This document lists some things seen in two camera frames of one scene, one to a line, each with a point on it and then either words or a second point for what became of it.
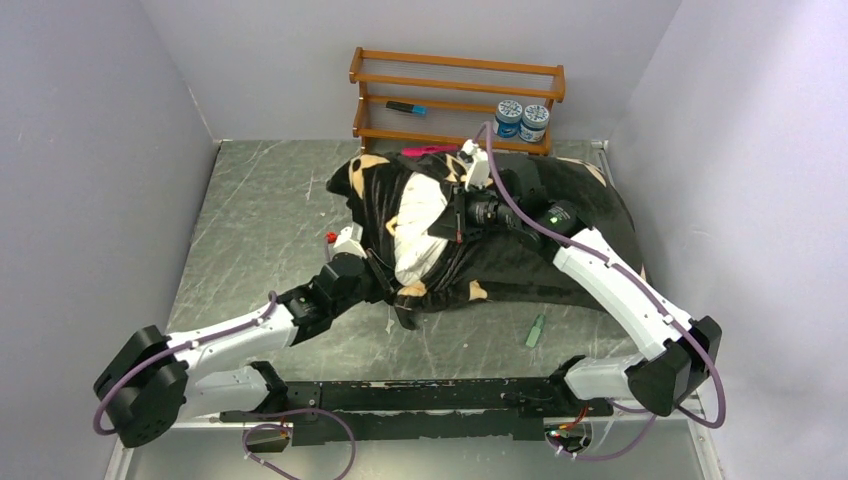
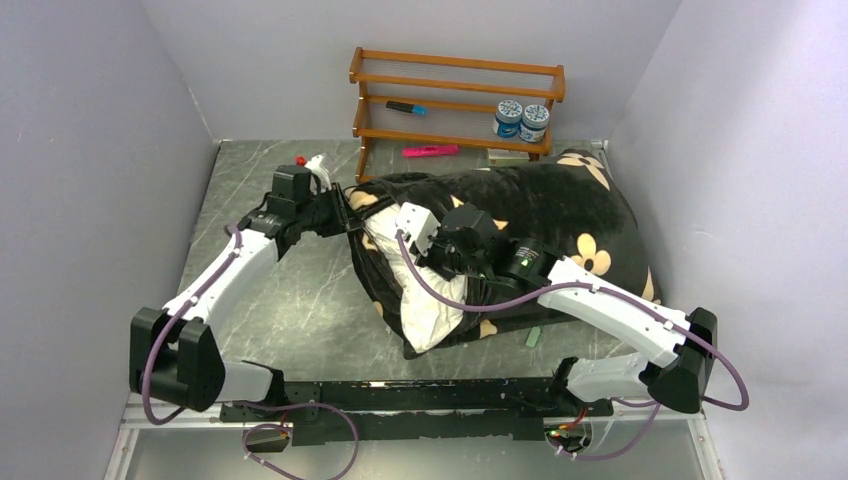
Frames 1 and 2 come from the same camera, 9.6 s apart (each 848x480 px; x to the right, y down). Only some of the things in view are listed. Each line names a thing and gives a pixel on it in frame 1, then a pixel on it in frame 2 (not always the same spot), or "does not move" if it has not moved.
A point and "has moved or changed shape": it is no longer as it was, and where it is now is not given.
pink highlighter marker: [413, 151] does not move
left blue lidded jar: [508, 118] does not move
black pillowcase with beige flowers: [563, 201] has moved or changed shape
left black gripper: [383, 277] -> [340, 218]
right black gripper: [462, 225] -> [440, 236]
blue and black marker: [406, 107] does not move
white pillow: [418, 255] has moved or changed shape
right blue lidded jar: [534, 122] does not move
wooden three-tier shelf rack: [411, 100] does not move
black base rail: [482, 409] does not move
